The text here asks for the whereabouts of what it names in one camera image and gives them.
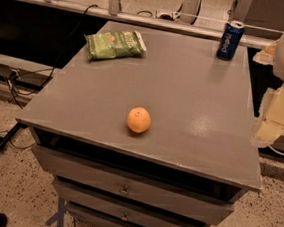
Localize black cable bundle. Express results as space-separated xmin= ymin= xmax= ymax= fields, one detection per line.
xmin=0 ymin=0 xmax=99 ymax=116

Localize bottom grey drawer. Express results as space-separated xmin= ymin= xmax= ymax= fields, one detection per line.
xmin=64 ymin=202 xmax=194 ymax=227

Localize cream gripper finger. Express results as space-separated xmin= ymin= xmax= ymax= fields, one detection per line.
xmin=253 ymin=41 xmax=277 ymax=65
xmin=251 ymin=83 xmax=284 ymax=145

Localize grey drawer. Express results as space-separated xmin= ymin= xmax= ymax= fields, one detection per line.
xmin=64 ymin=202 xmax=194 ymax=227
xmin=48 ymin=178 xmax=213 ymax=227
xmin=32 ymin=145 xmax=234 ymax=225

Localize green jalapeno chip bag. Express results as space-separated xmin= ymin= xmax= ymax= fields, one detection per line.
xmin=85 ymin=31 xmax=146 ymax=61

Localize blue pepsi can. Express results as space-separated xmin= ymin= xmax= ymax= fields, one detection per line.
xmin=216 ymin=20 xmax=245 ymax=61

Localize top grey drawer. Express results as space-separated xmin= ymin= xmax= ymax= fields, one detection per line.
xmin=32 ymin=145 xmax=234 ymax=225

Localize grey drawer cabinet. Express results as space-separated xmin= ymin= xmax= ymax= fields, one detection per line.
xmin=17 ymin=28 xmax=262 ymax=227

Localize white cable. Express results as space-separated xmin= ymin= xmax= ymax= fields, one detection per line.
xmin=267 ymin=144 xmax=284 ymax=157

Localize middle grey drawer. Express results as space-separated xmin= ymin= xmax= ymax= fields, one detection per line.
xmin=48 ymin=178 xmax=213 ymax=227

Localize orange fruit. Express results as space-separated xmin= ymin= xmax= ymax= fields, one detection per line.
xmin=126 ymin=107 xmax=151 ymax=133

